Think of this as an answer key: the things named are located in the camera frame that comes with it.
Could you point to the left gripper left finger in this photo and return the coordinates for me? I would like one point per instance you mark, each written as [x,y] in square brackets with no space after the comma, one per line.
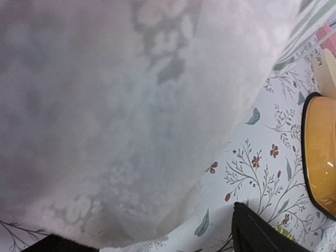
[53,243]

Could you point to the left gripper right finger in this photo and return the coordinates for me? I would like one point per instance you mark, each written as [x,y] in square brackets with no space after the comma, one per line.
[251,233]

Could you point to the striped green white pet tent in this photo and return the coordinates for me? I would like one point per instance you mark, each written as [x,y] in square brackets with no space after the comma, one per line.
[112,111]

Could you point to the cream ceramic pet bowl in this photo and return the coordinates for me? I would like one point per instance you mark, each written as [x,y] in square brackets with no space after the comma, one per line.
[323,64]

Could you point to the woven bamboo tray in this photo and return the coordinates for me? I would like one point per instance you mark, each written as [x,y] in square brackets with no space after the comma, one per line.
[284,232]

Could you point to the yellow double bowl holder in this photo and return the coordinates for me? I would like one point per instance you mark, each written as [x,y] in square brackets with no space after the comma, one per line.
[318,151]

